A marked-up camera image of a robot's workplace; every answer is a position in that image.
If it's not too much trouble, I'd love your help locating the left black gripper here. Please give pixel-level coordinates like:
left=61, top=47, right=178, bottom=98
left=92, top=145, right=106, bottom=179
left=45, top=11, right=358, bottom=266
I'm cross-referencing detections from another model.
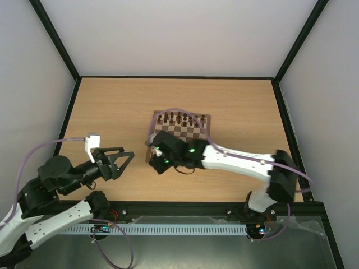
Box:
left=62, top=147, right=137, bottom=194

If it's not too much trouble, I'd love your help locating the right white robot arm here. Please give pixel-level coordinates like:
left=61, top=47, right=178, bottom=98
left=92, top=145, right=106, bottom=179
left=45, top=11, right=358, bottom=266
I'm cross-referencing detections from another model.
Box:
left=145, top=131, right=297, bottom=220

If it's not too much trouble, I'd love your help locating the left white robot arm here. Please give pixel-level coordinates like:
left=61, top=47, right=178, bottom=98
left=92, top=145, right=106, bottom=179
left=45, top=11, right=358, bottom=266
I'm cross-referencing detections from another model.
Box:
left=1, top=147, right=134, bottom=267

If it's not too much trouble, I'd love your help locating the wooden chess board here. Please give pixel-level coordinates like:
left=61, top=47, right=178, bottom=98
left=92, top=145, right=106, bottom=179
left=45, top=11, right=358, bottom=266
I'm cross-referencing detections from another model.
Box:
left=145, top=110, right=211, bottom=163

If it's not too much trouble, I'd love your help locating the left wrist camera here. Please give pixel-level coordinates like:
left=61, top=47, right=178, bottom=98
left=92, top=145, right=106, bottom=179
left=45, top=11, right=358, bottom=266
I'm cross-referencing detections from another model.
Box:
left=85, top=133, right=100, bottom=163

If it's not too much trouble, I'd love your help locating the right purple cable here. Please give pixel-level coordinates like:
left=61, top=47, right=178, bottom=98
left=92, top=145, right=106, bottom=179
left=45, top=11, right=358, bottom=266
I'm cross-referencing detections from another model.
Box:
left=145, top=108, right=316, bottom=243

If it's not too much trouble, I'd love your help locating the purple cable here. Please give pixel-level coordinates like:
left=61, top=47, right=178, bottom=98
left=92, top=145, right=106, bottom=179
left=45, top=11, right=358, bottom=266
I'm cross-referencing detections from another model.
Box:
left=145, top=108, right=316, bottom=243
left=0, top=136, right=135, bottom=269

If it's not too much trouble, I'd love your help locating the black enclosure frame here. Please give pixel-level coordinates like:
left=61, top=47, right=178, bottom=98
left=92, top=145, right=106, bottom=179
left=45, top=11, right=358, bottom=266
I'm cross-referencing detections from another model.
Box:
left=5, top=0, right=346, bottom=269

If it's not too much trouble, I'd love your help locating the white slotted cable duct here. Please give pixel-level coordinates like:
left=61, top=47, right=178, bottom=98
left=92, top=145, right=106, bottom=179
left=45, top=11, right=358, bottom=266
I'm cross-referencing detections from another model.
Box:
left=61, top=224, right=247, bottom=236

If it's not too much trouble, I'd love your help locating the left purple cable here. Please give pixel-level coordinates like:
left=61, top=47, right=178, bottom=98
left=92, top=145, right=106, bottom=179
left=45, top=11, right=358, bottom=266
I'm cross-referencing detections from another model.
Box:
left=0, top=136, right=135, bottom=269

